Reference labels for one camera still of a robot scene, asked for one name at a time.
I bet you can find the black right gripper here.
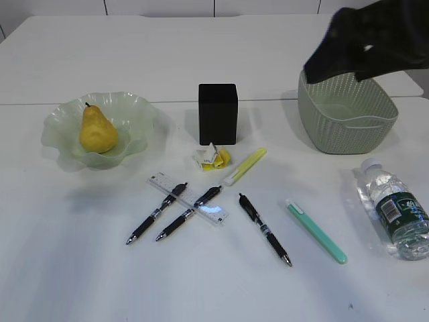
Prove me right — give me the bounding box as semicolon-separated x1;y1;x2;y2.
304;1;428;84

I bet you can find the clear water bottle green label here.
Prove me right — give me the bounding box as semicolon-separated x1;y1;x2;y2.
355;158;428;261

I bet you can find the yellow white waste paper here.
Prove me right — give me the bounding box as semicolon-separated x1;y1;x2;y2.
192;143;231;172

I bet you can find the mint green utility knife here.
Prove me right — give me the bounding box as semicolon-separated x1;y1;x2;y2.
286;199;348;264

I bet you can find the yellow pear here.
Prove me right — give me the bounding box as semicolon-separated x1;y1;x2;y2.
79;102;119;154

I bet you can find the sage green woven plastic basket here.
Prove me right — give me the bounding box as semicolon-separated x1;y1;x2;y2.
298;71;399;155

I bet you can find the black square pen holder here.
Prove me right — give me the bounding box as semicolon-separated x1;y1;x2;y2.
198;83;238;146

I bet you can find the yellow utility knife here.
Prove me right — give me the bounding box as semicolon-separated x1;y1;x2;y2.
223;148;267;186

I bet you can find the black gel pen right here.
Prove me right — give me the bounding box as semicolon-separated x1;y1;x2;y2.
239;193;293;267

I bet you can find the black gel pen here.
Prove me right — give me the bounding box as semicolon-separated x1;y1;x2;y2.
156;185;222;242
126;182;188;245
239;193;293;267

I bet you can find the black gel pen middle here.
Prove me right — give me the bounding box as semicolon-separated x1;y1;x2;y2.
156;185;222;242

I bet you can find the black gel pen far left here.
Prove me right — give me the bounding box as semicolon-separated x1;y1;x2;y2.
126;182;188;245

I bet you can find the clear plastic ruler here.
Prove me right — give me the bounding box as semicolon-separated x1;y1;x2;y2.
147;172;229;225

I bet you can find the light green wavy glass plate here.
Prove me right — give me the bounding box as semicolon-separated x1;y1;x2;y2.
41;91;158;169

